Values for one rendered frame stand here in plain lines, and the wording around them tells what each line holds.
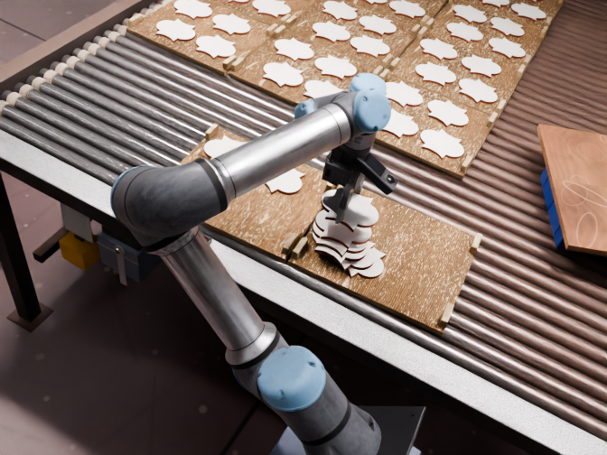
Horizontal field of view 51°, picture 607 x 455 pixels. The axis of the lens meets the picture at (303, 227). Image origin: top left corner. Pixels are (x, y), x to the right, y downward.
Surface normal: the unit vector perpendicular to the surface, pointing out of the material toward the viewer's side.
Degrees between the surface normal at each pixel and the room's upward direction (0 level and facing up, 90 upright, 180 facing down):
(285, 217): 0
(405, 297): 0
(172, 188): 34
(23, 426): 0
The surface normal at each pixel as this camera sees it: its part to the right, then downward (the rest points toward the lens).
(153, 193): -0.30, -0.12
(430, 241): 0.13, -0.68
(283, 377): -0.45, -0.74
